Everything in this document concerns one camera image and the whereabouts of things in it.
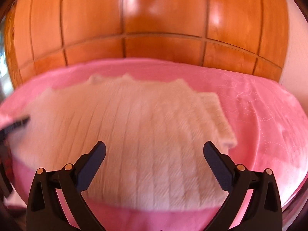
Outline cream knitted sweater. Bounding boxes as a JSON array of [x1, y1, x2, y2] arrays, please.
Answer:
[[8, 74, 237, 211]]

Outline pink bedspread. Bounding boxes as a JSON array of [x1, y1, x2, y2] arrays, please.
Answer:
[[1, 59, 307, 230]]

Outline wooden panelled wardrobe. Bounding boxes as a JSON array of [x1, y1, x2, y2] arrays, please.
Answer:
[[4, 0, 289, 87]]

